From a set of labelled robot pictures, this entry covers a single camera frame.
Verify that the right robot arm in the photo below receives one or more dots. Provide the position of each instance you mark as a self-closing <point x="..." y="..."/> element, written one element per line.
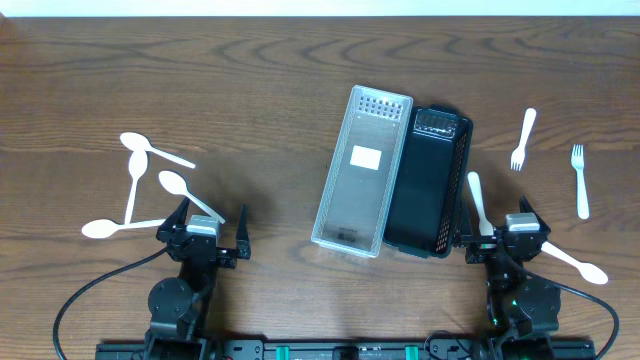
<point x="524" y="310"/>

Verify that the white fork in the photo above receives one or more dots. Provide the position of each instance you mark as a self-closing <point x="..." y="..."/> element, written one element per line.
<point x="485" y="227"/>
<point x="578" y="163"/>
<point x="518" y="156"/>

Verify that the white label sticker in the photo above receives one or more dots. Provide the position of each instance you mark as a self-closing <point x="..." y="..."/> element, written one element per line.
<point x="364" y="157"/>

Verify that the black plastic basket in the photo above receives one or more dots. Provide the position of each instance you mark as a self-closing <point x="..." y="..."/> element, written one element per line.
<point x="425" y="209"/>

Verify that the white spoon vertical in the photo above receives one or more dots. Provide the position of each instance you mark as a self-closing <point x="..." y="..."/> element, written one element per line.
<point x="137" y="167"/>

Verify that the clear plastic basket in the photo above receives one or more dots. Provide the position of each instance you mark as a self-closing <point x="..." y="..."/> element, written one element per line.
<point x="355" y="202"/>

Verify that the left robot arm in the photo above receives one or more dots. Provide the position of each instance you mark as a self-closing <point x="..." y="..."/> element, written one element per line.
<point x="179" y="305"/>

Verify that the white spoon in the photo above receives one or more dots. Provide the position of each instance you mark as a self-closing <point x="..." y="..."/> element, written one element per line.
<point x="589" y="272"/>
<point x="176" y="185"/>
<point x="104" y="228"/>
<point x="136" y="141"/>

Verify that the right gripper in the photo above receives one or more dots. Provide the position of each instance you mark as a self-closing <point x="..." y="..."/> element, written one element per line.
<point x="482" y="249"/>

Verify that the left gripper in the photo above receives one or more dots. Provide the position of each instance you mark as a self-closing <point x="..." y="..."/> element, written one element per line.
<point x="201" y="245"/>

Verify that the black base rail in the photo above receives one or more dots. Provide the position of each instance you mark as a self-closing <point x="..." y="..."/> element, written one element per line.
<point x="431" y="349"/>

